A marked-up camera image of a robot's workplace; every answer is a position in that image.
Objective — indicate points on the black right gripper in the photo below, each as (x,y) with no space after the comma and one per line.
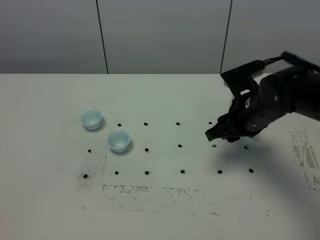
(241,121)

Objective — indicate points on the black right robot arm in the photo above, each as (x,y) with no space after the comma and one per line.
(266,90)

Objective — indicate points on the near light blue teacup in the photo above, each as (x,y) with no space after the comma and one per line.
(118,141)

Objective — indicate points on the light blue teacup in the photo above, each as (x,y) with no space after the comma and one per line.
(90,119)
(118,141)

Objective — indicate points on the far light blue teacup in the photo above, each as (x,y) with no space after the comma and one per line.
(90,119)

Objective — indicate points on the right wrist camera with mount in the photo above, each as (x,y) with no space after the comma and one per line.
(241,78)

